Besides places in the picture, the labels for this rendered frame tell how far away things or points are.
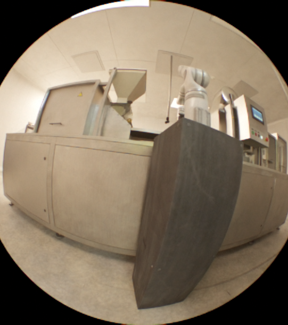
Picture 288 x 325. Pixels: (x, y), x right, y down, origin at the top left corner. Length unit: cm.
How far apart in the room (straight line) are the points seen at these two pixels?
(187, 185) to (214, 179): 8
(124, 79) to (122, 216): 105
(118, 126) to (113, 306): 114
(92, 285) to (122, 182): 64
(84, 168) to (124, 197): 26
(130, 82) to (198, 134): 90
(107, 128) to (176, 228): 82
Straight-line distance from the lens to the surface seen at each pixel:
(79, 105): 105
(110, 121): 93
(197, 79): 52
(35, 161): 97
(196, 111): 40
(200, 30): 219
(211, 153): 29
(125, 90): 108
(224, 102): 141
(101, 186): 63
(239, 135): 109
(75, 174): 70
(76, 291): 77
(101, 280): 80
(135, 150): 58
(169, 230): 28
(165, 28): 217
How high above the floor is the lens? 69
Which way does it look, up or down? 1 degrees up
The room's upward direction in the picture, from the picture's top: 8 degrees clockwise
